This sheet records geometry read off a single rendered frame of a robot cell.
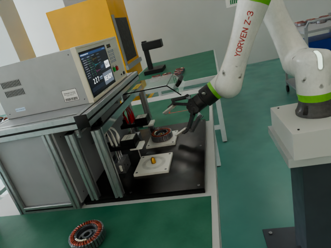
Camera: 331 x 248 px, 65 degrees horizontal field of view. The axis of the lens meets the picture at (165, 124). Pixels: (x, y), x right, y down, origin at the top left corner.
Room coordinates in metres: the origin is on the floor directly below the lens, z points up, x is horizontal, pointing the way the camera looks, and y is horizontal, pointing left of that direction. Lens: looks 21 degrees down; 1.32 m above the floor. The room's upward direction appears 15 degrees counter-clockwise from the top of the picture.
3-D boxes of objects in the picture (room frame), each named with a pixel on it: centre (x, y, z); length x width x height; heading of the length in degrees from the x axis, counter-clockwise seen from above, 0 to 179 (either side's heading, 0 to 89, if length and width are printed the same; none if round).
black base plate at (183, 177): (1.12, 0.08, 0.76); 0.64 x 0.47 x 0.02; 166
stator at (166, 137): (1.23, 0.03, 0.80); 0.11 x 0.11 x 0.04
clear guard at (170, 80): (1.29, 0.03, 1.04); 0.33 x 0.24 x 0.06; 76
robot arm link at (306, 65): (0.96, -0.61, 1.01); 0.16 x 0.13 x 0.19; 168
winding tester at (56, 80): (1.21, 0.37, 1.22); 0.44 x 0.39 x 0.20; 166
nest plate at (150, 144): (1.23, 0.03, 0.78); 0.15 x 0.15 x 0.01; 76
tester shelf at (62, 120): (1.19, 0.37, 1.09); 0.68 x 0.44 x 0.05; 166
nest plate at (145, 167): (1.00, 0.09, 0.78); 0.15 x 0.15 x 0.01; 76
